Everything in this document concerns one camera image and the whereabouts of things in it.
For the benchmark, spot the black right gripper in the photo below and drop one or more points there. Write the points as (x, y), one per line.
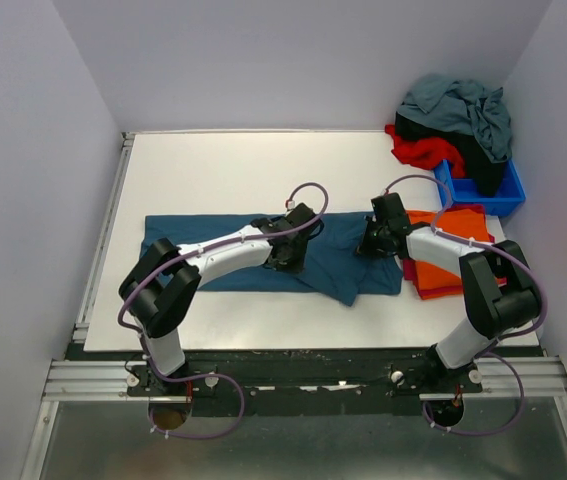
(364, 247)

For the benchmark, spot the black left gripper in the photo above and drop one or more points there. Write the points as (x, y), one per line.
(295, 267)

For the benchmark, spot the teal blue t-shirt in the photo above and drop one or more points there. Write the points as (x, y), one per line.
(331, 266)

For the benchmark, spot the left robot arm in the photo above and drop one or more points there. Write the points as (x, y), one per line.
(160, 288)

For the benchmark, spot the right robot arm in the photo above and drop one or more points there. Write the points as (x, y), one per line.
(499, 292)

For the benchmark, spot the orange folded t-shirt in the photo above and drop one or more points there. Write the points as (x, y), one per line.
(433, 275)

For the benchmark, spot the red t-shirt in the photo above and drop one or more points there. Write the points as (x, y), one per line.
(426, 153)

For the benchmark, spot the black t-shirt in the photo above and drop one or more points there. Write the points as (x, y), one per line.
(486, 175)

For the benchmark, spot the grey-teal crumpled t-shirt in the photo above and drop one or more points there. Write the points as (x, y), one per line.
(461, 106)

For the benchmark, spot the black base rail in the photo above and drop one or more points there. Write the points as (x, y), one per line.
(221, 383)

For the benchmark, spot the aluminium frame extrusion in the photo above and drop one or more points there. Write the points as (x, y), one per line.
(84, 381)

